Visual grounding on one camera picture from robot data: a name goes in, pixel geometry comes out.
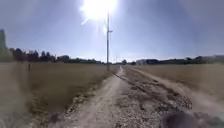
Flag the tall utility pole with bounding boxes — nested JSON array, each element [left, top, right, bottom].
[[105, 11, 114, 72]]

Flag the gravel dirt track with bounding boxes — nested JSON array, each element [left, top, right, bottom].
[[46, 65, 224, 128]]

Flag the dry grass field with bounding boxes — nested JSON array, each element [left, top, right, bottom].
[[130, 63, 224, 101], [0, 61, 120, 128]]

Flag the row of buildings and trees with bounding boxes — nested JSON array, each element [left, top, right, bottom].
[[120, 54, 224, 66]]

